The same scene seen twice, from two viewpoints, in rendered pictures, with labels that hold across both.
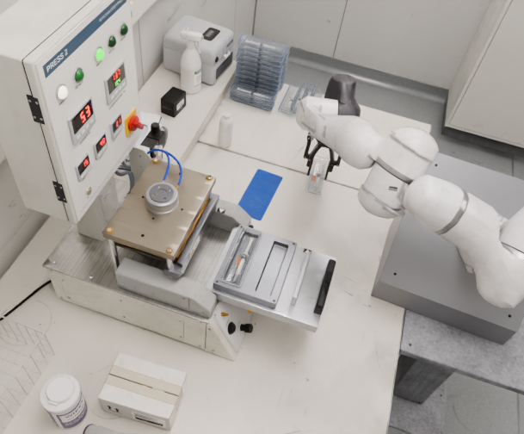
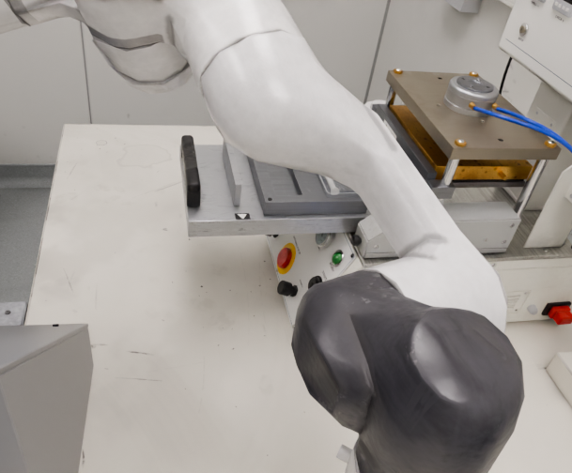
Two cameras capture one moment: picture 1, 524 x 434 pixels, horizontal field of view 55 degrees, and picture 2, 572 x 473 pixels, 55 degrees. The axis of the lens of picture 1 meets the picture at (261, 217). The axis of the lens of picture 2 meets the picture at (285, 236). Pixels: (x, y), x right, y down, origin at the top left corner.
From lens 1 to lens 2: 1.61 m
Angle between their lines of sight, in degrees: 88
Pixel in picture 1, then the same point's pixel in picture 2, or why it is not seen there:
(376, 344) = (71, 293)
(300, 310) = (210, 153)
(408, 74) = not seen: outside the picture
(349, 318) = (126, 314)
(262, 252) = (305, 176)
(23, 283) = not seen: hidden behind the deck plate
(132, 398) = not seen: hidden behind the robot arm
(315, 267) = (217, 200)
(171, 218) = (436, 95)
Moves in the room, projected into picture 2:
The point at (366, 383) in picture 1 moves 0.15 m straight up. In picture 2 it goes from (82, 246) to (73, 180)
